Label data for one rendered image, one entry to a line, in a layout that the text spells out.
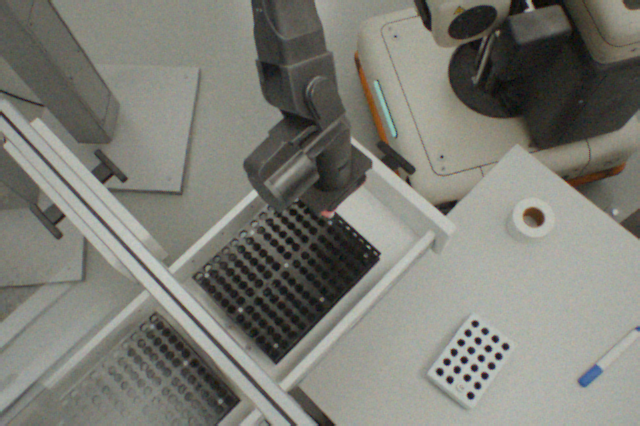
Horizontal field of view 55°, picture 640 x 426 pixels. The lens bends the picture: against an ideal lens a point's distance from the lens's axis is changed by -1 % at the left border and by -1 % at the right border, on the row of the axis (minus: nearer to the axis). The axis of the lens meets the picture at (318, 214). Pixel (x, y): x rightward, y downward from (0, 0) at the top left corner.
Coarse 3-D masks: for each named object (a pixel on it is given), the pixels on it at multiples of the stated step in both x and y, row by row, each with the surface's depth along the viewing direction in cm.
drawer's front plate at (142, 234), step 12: (36, 120) 98; (48, 132) 97; (60, 144) 96; (72, 156) 95; (72, 168) 95; (84, 168) 95; (84, 180) 94; (96, 180) 94; (96, 192) 93; (108, 192) 93; (108, 204) 92; (120, 204) 93; (120, 216) 92; (132, 216) 92; (132, 228) 91; (144, 240) 91; (156, 252) 96
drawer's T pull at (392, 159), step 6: (378, 144) 96; (384, 144) 96; (384, 150) 96; (390, 150) 96; (384, 156) 95; (390, 156) 95; (396, 156) 95; (384, 162) 95; (390, 162) 95; (396, 162) 95; (402, 162) 95; (408, 162) 95; (390, 168) 95; (396, 168) 95; (402, 168) 95; (408, 168) 94; (414, 168) 94; (408, 174) 95
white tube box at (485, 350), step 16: (480, 320) 97; (464, 336) 97; (480, 336) 96; (496, 336) 97; (448, 352) 96; (464, 352) 96; (480, 352) 96; (496, 352) 96; (432, 368) 95; (448, 368) 95; (464, 368) 95; (480, 368) 95; (496, 368) 95; (448, 384) 94; (464, 384) 94; (480, 384) 95; (464, 400) 93
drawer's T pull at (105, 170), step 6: (96, 150) 98; (96, 156) 97; (102, 156) 97; (102, 162) 97; (108, 162) 97; (96, 168) 97; (102, 168) 96; (108, 168) 96; (114, 168) 96; (96, 174) 96; (102, 174) 96; (108, 174) 96; (114, 174) 96; (120, 174) 96; (102, 180) 96; (120, 180) 96; (126, 180) 96
